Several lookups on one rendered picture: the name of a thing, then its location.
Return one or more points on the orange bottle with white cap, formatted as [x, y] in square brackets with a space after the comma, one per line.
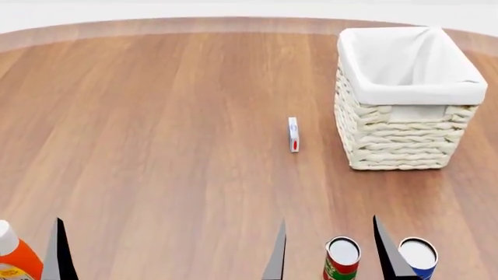
[19, 259]

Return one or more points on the small white cream cheese box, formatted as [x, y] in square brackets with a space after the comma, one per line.
[294, 135]

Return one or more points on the cream woven wicker basket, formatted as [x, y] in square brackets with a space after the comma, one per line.
[397, 140]

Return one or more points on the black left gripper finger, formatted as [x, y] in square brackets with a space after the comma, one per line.
[59, 262]

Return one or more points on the blue labelled tin can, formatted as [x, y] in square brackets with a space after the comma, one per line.
[422, 259]

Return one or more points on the white cloth basket liner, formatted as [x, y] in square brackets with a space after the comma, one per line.
[393, 58]

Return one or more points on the red labelled tin can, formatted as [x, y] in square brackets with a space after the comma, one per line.
[340, 262]

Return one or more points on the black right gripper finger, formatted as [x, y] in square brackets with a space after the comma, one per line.
[275, 265]
[389, 262]

